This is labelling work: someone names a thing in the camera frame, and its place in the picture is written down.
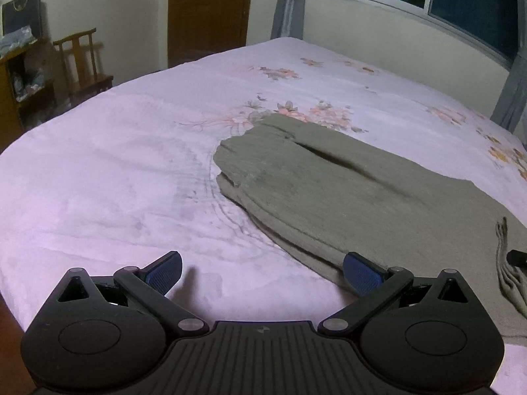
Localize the wooden shelf cabinet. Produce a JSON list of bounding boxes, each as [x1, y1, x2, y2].
[[1, 39, 57, 152]]

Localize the grey curtain near headboard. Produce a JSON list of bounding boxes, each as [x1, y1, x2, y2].
[[490, 47, 527, 133]]

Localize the pink floral bed sheet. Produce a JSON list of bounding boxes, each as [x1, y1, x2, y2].
[[1, 39, 526, 394]]

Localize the grey curtain near door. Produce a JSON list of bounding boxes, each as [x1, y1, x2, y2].
[[271, 0, 305, 39]]

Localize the brown wooden door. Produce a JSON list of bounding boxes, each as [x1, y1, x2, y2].
[[167, 0, 251, 68]]

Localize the grey-green pants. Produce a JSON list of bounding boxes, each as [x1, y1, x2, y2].
[[213, 114, 526, 338]]

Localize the wooden chair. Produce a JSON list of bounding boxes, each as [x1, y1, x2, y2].
[[52, 28, 113, 106]]

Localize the dark paper bag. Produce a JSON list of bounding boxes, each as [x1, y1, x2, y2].
[[2, 0, 43, 39]]

